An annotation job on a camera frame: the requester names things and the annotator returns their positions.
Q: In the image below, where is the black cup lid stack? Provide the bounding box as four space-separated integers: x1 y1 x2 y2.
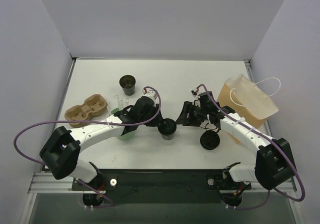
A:
200 130 220 150

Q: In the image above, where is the black takeout coffee cup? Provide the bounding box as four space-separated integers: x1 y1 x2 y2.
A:
119 75 136 96

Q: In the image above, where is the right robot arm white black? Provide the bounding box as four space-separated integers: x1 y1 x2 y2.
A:
176 92 295 190

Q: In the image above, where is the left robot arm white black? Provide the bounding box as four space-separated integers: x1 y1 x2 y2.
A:
39 96 161 190

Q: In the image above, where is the brown paper takeout bag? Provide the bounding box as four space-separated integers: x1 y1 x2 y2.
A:
214 73 281 145

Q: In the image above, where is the white wrapped straw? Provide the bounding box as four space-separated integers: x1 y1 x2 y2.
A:
115 95 130 110

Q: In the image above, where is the green straw holder cup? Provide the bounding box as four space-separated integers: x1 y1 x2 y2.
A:
109 105 137 142

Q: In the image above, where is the brown cardboard cup carrier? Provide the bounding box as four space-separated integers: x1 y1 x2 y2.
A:
64 94 108 121

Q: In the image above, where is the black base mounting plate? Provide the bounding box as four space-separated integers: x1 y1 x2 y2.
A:
71 170 252 206

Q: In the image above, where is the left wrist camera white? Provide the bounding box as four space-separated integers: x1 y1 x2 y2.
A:
142 88 158 102

